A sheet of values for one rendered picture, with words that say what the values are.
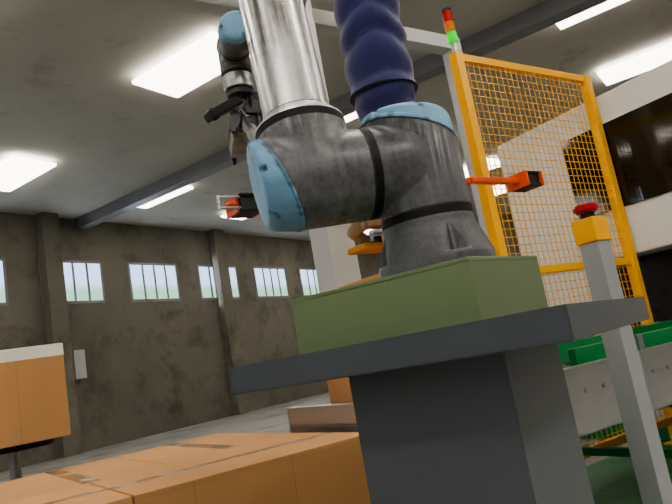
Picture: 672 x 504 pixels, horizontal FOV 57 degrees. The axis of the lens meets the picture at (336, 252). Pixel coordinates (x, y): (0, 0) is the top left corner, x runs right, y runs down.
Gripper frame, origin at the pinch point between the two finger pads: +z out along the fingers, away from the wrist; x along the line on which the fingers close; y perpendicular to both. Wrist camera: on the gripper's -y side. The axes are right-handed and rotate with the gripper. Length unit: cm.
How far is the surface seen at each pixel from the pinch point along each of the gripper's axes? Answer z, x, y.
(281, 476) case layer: 84, -19, -13
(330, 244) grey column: 6, 94, 89
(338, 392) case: 71, 13, 27
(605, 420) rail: 92, -35, 86
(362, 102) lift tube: -21, 1, 48
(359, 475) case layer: 89, -19, 8
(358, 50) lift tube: -38, -3, 48
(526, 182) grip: 16, -28, 85
